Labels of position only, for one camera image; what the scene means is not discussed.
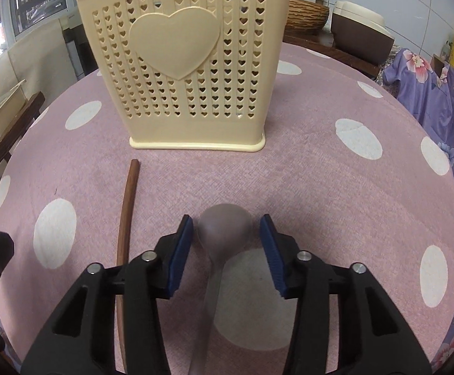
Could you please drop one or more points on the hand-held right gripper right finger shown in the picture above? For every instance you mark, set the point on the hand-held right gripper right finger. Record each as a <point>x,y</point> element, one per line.
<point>274,254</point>

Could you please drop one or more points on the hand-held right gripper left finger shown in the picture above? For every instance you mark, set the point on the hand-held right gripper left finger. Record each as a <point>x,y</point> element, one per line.
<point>180,254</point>

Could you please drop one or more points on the small matte metal spoon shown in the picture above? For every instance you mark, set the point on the small matte metal spoon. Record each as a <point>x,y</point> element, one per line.
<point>223,226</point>

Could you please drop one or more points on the reddish brown wooden chopstick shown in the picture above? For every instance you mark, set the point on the reddish brown wooden chopstick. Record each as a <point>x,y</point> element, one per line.
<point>127,211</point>

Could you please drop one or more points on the cream plastic utensil holder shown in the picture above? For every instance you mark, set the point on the cream plastic utensil holder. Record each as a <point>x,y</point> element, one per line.
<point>172,47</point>

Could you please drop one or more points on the pink polka-dot tablecloth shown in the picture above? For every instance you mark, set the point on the pink polka-dot tablecloth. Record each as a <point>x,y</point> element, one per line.
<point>328,203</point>

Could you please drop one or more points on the dark wooden stool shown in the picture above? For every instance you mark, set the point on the dark wooden stool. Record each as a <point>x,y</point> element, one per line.
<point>20,125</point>

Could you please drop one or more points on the beige cloth cover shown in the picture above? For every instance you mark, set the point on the beige cloth cover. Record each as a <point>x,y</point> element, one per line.
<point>35,54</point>

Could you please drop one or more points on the dark wooden side table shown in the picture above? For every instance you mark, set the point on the dark wooden side table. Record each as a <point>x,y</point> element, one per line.
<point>328,49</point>

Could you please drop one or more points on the black and white water dispenser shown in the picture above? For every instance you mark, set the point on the black and white water dispenser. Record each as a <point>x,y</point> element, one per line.
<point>76,52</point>

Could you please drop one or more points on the brown and cream appliance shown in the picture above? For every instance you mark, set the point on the brown and cream appliance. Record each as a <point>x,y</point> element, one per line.
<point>360,35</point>

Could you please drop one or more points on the woven basket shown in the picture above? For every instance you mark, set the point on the woven basket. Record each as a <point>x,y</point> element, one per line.
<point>307,17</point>

